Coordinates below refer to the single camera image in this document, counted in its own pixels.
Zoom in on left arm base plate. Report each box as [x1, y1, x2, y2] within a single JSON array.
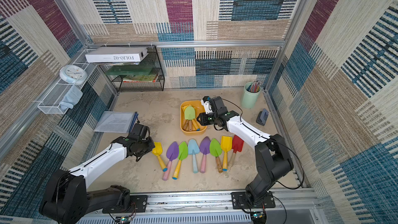
[[125, 195, 148, 214]]

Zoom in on light blue cloth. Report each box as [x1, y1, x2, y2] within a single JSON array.
[[60, 86, 83, 111]]

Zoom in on green shovel orange handle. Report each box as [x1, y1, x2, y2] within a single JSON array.
[[172, 142, 188, 180]]

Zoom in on yellow square shovel yellow handle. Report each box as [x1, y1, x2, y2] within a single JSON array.
[[221, 136, 233, 171]]

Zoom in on yellow shovel blue-tipped handle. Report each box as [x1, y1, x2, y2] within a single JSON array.
[[152, 142, 167, 172]]

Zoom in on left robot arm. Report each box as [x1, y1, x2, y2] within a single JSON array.
[[38, 123, 155, 224]]

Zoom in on light blue shovel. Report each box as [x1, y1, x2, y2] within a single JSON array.
[[188, 139, 200, 173]]

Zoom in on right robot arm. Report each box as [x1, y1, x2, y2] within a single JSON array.
[[197, 96, 294, 206]]

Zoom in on green book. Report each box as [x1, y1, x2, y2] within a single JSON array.
[[105, 65, 153, 76]]

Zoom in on red shovel wooden handle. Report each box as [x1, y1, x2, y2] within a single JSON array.
[[228, 135, 244, 168]]

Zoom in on green pointed shovel wooden handle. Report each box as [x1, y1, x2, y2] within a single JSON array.
[[210, 139, 223, 173]]

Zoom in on black wire mesh shelf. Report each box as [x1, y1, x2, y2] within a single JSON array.
[[98, 46, 165, 93]]

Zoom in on coloured pencils in cup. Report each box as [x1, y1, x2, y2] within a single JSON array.
[[247, 80, 261, 93]]

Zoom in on white wire basket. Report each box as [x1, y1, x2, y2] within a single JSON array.
[[37, 62, 96, 115]]

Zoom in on white folio box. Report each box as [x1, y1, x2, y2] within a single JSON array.
[[86, 47, 148, 63]]

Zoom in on white round clock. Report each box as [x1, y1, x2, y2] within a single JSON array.
[[59, 65, 88, 85]]

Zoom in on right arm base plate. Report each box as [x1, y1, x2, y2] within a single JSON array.
[[231, 191, 276, 210]]

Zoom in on purple pointed shovel pink handle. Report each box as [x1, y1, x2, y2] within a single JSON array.
[[162, 142, 179, 181]]

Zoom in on colourful picture book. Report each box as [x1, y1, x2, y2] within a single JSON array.
[[122, 74, 158, 83]]

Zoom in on mint green pencil cup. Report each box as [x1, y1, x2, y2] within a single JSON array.
[[241, 83, 261, 109]]

